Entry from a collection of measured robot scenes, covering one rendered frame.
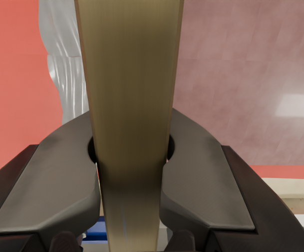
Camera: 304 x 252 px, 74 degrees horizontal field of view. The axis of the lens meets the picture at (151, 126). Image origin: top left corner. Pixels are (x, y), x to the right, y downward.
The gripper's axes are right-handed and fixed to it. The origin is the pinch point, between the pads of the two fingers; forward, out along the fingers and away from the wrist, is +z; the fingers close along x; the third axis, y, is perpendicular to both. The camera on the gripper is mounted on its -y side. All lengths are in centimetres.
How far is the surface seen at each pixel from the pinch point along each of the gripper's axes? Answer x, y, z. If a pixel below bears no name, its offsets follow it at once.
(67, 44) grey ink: -8.0, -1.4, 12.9
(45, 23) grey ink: -10.1, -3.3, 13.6
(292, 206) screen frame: 28.2, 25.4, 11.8
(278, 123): 20.5, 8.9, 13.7
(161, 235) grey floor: 22, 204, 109
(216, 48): 9.1, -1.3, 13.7
